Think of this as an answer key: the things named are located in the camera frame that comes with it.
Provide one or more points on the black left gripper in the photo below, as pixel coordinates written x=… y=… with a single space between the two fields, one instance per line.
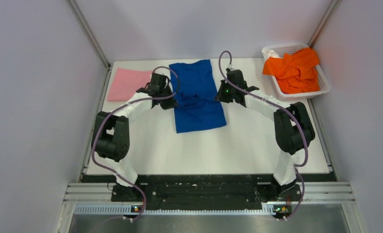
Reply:
x=171 y=103

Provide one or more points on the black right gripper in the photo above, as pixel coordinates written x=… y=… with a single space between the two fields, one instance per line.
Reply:
x=220 y=96

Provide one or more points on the blue t shirt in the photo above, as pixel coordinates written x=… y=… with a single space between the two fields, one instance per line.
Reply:
x=197 y=109

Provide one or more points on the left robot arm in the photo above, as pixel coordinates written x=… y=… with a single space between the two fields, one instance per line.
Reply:
x=111 y=139

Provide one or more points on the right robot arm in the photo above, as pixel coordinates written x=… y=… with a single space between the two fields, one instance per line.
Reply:
x=292 y=128

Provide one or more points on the folded pink t shirt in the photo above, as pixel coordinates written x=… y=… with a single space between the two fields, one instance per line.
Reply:
x=125 y=83

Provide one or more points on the white plastic laundry basket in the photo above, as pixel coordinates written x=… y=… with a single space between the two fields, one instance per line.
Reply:
x=291 y=49

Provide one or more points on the orange t shirt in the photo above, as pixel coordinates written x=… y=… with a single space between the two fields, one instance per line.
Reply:
x=295 y=73

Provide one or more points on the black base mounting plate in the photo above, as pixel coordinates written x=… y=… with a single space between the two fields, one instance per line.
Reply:
x=203 y=192

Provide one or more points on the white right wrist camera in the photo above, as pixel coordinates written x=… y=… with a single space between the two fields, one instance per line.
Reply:
x=231 y=68

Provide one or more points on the aluminium frame rail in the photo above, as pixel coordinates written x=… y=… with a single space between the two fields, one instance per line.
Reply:
x=88 y=32

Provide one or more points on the white slotted cable duct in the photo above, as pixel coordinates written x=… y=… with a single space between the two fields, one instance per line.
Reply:
x=133 y=210

